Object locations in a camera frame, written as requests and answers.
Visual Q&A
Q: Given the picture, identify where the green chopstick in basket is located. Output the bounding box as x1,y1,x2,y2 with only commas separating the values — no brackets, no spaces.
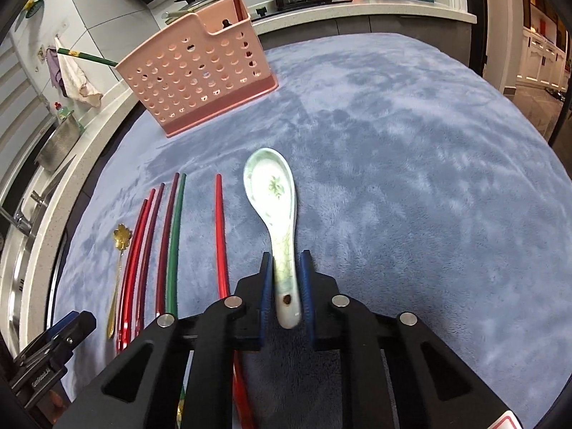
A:
56,48,118,68

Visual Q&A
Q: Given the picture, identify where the purple hanging cloth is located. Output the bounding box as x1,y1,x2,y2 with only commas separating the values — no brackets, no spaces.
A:
45,46,67,98

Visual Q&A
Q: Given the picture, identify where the steel colander bowl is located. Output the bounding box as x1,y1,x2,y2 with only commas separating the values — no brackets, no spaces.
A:
35,113,83,172

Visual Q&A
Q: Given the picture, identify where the gas stove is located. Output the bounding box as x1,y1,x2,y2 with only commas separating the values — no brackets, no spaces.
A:
254,0,351,18

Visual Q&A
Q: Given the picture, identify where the lidded olive pan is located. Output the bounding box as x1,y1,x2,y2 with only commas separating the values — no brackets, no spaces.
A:
161,0,221,24

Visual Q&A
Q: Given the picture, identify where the bright red chopstick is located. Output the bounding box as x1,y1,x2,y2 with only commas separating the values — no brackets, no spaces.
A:
214,173,256,429

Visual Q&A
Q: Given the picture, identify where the kitchen faucet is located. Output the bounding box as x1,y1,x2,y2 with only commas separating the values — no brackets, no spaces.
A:
0,191,49,239

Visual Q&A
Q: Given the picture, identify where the gold flower spoon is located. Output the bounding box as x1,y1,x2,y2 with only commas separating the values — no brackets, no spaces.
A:
106,224,132,340

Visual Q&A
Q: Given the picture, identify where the steel sink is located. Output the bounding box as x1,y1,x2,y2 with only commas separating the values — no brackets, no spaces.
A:
1,216,59,355

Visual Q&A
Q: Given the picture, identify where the blue-grey fleece table mat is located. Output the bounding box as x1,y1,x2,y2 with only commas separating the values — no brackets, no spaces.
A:
55,34,571,428

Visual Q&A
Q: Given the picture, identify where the hanging white towel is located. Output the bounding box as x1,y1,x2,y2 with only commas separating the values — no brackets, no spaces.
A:
56,52,103,108

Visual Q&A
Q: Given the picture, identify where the white ceramic soup spoon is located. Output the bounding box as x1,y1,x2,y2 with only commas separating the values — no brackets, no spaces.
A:
243,148,301,329

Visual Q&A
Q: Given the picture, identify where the pink perforated utensil basket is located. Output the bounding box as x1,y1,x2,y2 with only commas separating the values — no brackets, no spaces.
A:
115,0,278,138

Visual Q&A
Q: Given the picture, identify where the maroon chopstick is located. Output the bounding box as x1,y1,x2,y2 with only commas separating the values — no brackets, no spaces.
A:
134,183,165,336

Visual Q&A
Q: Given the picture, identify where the green dish soap bottle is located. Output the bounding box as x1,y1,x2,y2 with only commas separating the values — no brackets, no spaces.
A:
53,102,73,123

